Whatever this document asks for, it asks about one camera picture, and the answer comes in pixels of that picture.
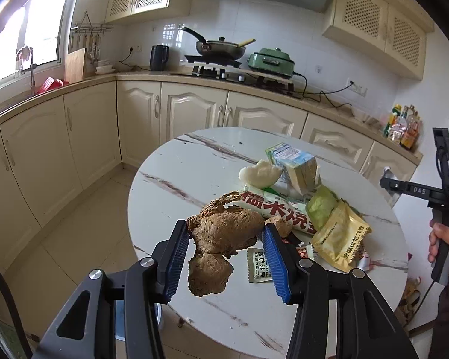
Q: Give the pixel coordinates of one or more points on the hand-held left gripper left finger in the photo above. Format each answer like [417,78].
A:
[174,261]

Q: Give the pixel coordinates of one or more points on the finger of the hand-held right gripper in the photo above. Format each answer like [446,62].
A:
[408,187]
[446,157]

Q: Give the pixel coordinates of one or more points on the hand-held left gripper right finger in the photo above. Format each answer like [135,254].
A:
[275,265]

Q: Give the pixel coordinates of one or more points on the brown ginger root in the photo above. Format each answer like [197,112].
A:
[217,232]

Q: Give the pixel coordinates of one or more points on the small white sachet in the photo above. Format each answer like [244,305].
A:
[256,265]

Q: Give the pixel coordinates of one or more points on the red checkered sachet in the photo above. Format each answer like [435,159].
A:
[305,251]

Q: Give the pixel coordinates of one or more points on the small ginger piece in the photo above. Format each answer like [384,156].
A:
[282,227]

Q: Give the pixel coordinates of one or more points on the cluster of condiment bottles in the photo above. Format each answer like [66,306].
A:
[404,127]

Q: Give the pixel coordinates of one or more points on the white wrapper with red print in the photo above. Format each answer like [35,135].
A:
[277,209]

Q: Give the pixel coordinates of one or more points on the yellow sauce packet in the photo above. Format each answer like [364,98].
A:
[340,239]

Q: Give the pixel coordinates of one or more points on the light green packet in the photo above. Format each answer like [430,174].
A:
[321,205]

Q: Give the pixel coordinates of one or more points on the pink white wrapper scrap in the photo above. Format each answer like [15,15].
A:
[365,261]

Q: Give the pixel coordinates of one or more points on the white steamed bun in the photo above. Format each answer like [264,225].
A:
[260,174]

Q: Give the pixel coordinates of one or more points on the light blue drink carton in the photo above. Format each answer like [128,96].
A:
[295,168]

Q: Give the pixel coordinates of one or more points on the cream kitchen base cabinets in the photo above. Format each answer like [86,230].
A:
[82,138]

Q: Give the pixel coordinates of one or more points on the green electric cooking pot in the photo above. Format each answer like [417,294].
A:
[271,61]

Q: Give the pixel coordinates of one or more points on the black gas stove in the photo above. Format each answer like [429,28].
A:
[228,76]

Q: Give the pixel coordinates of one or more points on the black electric kettle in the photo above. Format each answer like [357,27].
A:
[158,58]

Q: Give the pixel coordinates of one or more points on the stack of white bowls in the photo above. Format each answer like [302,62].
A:
[104,68]

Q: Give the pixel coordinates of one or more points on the black induction cooker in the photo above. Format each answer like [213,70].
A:
[213,59]

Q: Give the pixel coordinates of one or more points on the red plastic basket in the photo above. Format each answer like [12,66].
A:
[50,85]

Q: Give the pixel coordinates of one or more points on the black wok with lid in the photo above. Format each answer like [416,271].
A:
[219,48]

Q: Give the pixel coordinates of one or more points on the wooden cutting board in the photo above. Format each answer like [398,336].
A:
[75,65]

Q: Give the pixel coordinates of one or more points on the metal sink faucet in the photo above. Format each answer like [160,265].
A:
[30,67]

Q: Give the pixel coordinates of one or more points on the metal hanging utensil rack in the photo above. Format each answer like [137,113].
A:
[91,28]

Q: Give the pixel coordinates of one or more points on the kitchen window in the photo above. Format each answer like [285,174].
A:
[22,37]

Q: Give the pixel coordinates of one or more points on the white wall socket with plug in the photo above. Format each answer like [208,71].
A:
[134,49]

